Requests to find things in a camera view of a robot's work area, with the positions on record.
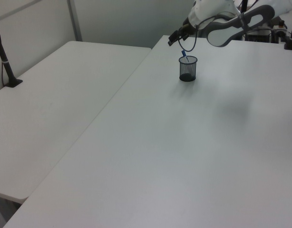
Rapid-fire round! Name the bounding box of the grey device with black knob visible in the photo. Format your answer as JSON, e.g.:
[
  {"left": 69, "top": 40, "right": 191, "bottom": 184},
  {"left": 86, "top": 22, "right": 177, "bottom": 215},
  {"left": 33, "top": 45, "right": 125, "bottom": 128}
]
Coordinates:
[{"left": 271, "top": 19, "right": 290, "bottom": 44}]

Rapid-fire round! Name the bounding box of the black mesh pen cup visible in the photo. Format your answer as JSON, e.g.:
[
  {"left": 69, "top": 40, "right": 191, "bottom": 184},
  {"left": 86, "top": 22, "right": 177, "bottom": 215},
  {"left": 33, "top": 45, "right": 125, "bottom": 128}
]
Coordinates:
[{"left": 178, "top": 55, "right": 198, "bottom": 82}]

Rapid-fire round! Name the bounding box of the black camera stand with base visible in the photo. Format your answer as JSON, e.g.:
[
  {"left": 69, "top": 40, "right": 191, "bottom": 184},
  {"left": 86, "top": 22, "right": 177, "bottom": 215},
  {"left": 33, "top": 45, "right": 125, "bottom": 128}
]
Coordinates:
[{"left": 0, "top": 20, "right": 23, "bottom": 89}]

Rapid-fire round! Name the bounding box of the grey partition post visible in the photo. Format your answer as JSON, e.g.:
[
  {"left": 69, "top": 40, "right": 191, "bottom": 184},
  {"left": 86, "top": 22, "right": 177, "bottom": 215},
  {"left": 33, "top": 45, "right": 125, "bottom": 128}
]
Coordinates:
[{"left": 66, "top": 0, "right": 83, "bottom": 42}]

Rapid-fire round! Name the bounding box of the dark gripper cable loop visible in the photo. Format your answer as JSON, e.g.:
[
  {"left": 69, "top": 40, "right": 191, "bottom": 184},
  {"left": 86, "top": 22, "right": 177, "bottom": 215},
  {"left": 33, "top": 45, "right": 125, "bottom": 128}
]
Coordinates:
[{"left": 178, "top": 16, "right": 208, "bottom": 52}]

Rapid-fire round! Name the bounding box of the black electronics box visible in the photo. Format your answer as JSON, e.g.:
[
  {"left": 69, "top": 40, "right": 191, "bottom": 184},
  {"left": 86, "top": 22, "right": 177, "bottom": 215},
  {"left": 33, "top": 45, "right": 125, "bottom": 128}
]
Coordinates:
[{"left": 245, "top": 28, "right": 273, "bottom": 43}]

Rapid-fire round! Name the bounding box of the blue and white marker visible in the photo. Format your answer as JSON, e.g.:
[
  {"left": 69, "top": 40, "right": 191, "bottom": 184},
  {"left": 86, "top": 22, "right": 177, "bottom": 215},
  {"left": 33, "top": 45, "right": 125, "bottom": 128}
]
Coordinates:
[{"left": 180, "top": 49, "right": 190, "bottom": 63}]

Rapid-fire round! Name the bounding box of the dark robot gripper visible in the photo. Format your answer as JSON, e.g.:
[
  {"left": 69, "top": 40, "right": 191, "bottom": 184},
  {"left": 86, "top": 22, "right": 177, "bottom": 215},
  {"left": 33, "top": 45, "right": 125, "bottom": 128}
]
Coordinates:
[{"left": 167, "top": 2, "right": 205, "bottom": 47}]

